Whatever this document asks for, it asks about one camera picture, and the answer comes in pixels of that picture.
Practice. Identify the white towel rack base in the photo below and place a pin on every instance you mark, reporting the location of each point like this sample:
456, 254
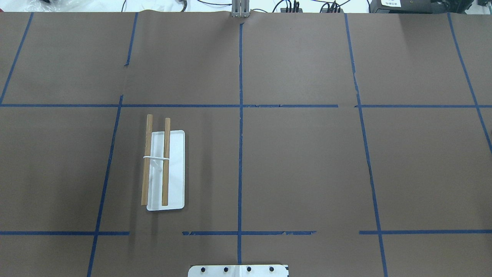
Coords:
177, 171

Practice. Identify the right wooden rack bar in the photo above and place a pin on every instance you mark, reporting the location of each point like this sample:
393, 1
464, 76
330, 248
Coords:
166, 162

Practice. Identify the wooden rack bar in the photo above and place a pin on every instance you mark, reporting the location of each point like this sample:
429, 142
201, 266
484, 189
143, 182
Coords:
146, 161
166, 162

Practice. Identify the left wooden rack bar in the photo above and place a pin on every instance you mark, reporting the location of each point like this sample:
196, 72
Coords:
146, 161

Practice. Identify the brown paper table cover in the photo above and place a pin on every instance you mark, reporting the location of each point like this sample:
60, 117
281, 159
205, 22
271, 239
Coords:
345, 145

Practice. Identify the white mounting plate with bolts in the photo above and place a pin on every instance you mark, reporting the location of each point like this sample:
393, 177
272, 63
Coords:
274, 270

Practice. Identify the black device box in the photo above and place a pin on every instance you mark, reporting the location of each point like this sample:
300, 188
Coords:
419, 6

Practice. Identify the grey aluminium profile post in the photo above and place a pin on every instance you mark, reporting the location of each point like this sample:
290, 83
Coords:
240, 8

